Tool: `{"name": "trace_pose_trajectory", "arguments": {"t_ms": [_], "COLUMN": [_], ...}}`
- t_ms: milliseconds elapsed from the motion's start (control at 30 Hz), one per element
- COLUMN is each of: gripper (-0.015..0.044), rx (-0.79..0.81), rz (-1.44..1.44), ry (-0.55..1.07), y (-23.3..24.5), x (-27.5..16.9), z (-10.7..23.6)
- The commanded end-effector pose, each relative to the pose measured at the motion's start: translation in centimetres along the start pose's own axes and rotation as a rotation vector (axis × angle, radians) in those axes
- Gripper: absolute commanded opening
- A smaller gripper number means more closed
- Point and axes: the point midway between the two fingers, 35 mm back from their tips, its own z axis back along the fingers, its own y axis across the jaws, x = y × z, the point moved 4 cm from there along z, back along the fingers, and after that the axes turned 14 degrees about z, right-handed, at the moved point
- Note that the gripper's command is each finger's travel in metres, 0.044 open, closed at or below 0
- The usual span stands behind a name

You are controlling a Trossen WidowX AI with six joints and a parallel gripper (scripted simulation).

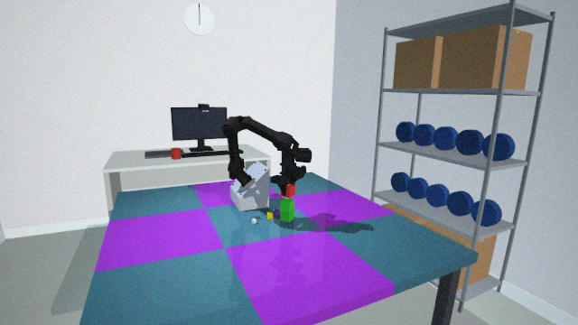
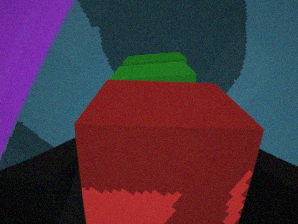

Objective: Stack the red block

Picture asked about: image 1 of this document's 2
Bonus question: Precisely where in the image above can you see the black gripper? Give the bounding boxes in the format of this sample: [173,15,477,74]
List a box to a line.
[271,162,299,196]

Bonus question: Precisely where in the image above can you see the red block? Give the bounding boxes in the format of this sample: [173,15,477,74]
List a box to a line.
[281,184,295,198]

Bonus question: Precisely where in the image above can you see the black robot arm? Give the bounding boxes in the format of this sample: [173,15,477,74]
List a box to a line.
[221,116,312,187]

